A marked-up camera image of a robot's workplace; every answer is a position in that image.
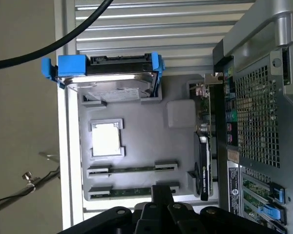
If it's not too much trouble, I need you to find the graphics card with black fan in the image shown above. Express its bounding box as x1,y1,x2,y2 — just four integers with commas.
189,72,223,202

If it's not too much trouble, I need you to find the silver CPU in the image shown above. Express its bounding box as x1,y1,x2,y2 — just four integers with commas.
91,121,122,157

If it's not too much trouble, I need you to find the grey parts rack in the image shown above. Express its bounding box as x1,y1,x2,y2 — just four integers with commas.
77,73,222,202

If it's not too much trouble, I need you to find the blue card retention clip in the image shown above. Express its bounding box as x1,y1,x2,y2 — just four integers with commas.
272,182,286,204
257,204,287,224

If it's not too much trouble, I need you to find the metal thumbscrew clamp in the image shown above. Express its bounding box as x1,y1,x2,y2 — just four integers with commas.
21,171,40,194

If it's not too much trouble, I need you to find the white square pad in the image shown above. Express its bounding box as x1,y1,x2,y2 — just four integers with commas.
166,99,196,129

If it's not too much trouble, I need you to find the hard disk with blue carrier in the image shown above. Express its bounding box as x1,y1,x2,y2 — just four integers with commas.
41,52,166,102

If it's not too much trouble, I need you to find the silver PC case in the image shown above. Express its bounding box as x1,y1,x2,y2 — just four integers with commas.
211,0,293,234

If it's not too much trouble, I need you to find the thin dark wire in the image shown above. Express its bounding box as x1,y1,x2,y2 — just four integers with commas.
0,167,62,211

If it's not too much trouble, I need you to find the black camera cable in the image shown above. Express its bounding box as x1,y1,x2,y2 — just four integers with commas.
0,0,114,71

